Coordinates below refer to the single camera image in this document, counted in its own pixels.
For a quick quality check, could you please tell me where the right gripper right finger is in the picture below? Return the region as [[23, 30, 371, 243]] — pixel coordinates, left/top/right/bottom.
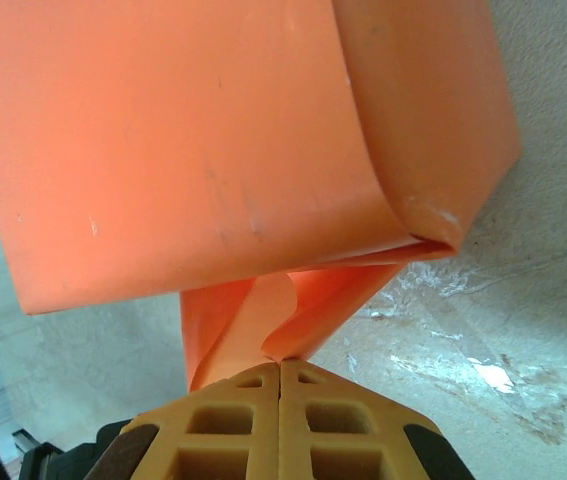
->
[[280, 359, 469, 480]]

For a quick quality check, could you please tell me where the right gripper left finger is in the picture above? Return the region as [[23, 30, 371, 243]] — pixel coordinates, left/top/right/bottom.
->
[[90, 362, 282, 480]]

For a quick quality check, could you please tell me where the orange wrapping paper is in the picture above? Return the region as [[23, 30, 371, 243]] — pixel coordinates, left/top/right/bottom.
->
[[0, 0, 523, 394]]

